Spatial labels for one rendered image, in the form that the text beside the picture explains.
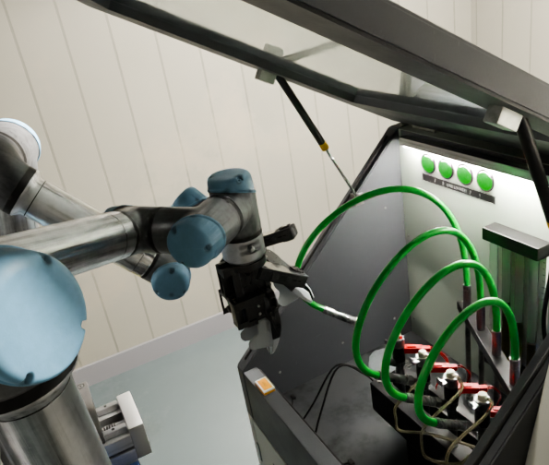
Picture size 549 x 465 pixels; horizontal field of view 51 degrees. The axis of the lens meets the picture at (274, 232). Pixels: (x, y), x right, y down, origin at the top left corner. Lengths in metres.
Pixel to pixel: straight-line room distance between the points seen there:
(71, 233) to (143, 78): 2.13
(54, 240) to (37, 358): 0.27
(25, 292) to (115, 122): 2.38
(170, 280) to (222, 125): 1.98
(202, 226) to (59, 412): 0.34
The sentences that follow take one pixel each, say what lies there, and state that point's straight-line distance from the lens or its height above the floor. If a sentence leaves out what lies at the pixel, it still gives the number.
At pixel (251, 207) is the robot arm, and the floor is 1.52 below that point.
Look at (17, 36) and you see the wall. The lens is 2.80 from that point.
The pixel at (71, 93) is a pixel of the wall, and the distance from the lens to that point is 2.83.
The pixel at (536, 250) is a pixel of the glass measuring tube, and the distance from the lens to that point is 1.24.
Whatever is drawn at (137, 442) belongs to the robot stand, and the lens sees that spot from 1.41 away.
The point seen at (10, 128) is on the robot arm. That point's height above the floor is 1.66.
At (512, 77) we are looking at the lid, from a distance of 0.72.
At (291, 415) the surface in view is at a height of 0.95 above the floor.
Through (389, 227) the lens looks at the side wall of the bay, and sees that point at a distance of 1.57.
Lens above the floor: 1.86
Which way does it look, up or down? 24 degrees down
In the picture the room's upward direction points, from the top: 10 degrees counter-clockwise
